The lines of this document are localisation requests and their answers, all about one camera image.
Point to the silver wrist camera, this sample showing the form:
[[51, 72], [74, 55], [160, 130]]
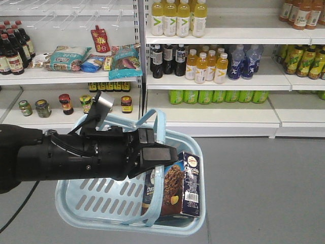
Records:
[[101, 106]]

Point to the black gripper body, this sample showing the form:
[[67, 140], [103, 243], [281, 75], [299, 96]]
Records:
[[118, 152]]

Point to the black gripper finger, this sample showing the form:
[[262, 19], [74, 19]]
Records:
[[139, 170], [157, 155]]

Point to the blue Chocofello cookie box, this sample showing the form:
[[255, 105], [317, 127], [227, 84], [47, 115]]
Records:
[[181, 194]]

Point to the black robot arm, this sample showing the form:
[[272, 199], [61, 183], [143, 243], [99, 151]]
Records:
[[32, 155]]

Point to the light blue plastic basket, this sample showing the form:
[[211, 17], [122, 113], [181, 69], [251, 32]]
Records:
[[133, 204]]

